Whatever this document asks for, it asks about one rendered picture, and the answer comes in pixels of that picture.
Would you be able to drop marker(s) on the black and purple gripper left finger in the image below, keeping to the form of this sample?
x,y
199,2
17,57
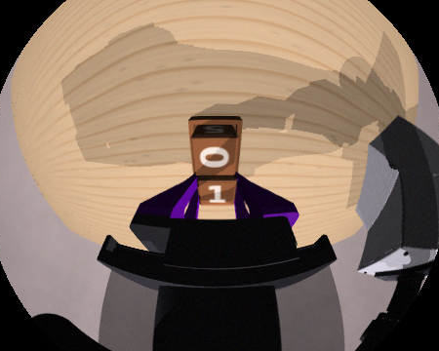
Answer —
x,y
173,201

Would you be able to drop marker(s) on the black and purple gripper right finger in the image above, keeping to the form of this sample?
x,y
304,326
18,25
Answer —
x,y
261,202

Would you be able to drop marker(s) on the brown number cube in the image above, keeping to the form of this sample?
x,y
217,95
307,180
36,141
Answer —
x,y
214,150
216,190

